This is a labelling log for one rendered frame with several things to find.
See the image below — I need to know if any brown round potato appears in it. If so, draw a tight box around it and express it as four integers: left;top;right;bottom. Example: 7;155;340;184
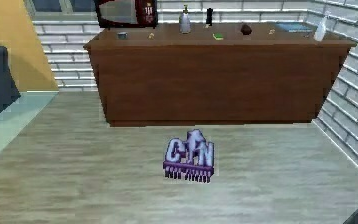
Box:
240;23;253;36

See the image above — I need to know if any white bottle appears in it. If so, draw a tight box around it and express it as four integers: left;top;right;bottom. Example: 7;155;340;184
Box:
313;11;331;43

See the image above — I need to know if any black pepper mill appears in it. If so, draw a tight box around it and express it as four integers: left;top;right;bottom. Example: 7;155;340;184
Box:
205;7;214;27

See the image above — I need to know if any dark red microwave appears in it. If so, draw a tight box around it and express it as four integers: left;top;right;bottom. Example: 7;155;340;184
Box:
93;0;159;29

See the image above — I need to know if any window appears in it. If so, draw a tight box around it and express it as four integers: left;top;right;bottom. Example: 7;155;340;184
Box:
24;0;98;16

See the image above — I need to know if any grey spray bottle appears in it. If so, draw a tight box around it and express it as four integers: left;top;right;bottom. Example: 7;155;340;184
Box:
178;4;192;35

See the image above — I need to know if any brown wooden counter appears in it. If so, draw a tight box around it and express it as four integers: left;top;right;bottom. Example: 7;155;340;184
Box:
83;22;358;128

